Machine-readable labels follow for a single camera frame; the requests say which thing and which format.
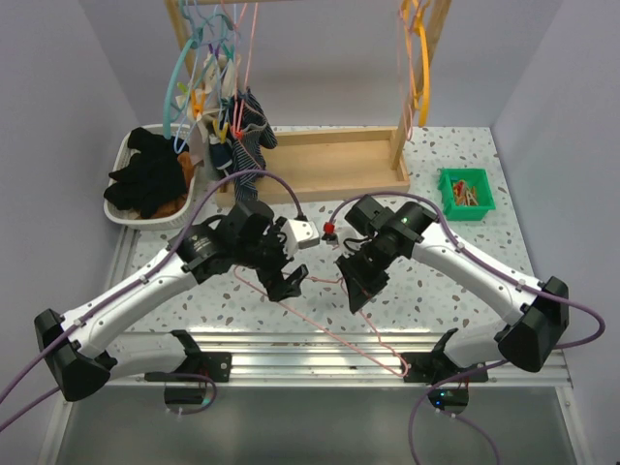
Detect blue wire hanger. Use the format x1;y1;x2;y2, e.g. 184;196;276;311
162;1;239;152

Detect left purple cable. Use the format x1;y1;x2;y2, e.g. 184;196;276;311
0;169;306;432

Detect striped navy underwear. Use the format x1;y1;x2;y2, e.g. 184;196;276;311
208;87;278;177

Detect brown cloth in basket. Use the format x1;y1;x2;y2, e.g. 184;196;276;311
177;151;196;191

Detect yellow plastic hanger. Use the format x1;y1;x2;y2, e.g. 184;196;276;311
399;0;431;128

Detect colourful clips in bin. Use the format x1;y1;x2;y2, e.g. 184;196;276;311
451;179;480;206

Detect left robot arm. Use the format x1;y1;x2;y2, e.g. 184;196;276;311
34;201;320;402

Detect purple cable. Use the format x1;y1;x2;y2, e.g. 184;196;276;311
331;192;606;465
0;169;306;432

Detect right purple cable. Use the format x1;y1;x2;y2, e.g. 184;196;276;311
331;192;606;465

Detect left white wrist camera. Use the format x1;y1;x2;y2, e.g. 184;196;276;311
281;219;321;257

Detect wooden clothes rack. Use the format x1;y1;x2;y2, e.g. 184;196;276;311
164;0;451;207

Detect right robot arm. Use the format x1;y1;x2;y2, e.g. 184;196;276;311
336;196;569;384

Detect white laundry basket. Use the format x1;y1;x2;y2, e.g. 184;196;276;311
104;123;202;231

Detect black underwear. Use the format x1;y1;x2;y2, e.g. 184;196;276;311
102;149;190;220
127;127;182;173

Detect aluminium mounting rail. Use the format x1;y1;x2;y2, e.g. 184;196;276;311
62;227;573;388

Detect green clip bin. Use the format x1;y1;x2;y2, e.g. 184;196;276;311
438;168;495;221

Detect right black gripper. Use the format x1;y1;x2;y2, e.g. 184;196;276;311
337;235;400;312

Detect mauve cream underwear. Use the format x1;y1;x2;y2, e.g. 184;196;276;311
176;52;237;124

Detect teal plastic hanger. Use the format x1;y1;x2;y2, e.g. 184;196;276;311
163;32;202;140

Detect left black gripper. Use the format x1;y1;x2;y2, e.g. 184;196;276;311
235;217;308;300

